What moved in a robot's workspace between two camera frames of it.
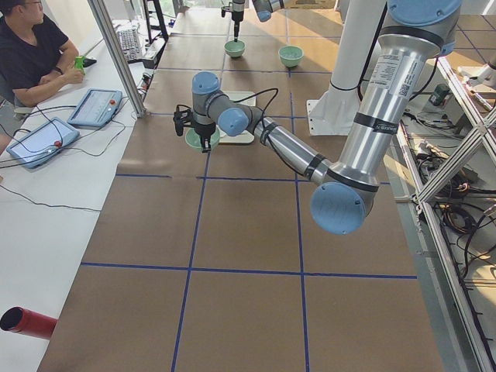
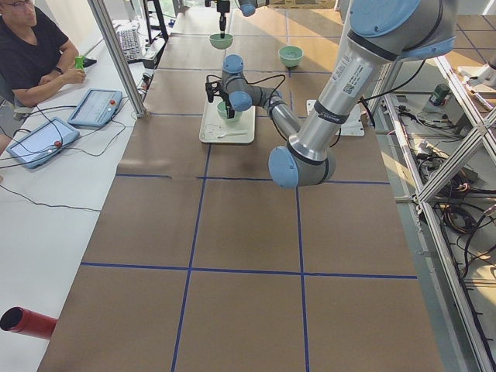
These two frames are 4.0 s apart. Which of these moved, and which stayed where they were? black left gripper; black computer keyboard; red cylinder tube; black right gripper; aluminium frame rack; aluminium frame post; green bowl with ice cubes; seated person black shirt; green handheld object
Moved: black right gripper; black left gripper
Stayed: black computer keyboard; seated person black shirt; red cylinder tube; green bowl with ice cubes; aluminium frame post; green handheld object; aluminium frame rack
